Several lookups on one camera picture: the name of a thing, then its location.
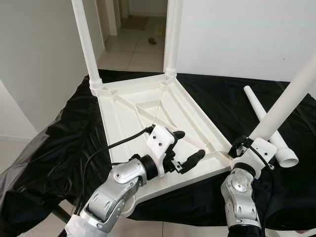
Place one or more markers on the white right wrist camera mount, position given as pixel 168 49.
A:
pixel 259 154

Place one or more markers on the black table cloth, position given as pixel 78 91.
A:
pixel 222 94

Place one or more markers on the brown door mat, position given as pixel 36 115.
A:
pixel 134 22

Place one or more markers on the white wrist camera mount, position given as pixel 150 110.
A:
pixel 159 140
pixel 259 154

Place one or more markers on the black table leg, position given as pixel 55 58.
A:
pixel 59 214

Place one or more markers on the white plastic table top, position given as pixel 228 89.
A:
pixel 138 98

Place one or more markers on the small dark floor object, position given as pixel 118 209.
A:
pixel 153 40

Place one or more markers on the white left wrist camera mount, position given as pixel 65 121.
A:
pixel 159 140

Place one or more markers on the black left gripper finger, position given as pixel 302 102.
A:
pixel 193 160
pixel 177 136

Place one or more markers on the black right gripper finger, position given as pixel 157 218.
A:
pixel 237 146

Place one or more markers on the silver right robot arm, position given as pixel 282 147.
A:
pixel 239 197

